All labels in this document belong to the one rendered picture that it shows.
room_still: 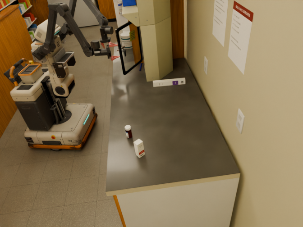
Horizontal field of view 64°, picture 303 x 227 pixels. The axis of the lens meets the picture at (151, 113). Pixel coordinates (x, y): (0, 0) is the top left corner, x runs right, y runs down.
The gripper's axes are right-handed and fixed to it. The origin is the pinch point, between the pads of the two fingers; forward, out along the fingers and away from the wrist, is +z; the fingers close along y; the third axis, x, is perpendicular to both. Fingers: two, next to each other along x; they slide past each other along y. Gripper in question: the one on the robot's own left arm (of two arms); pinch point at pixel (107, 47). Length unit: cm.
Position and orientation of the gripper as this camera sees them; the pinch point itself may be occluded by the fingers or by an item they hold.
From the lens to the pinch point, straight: 243.9
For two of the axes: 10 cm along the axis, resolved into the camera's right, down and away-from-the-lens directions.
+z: 1.0, 7.9, 6.1
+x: -1.0, -6.0, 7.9
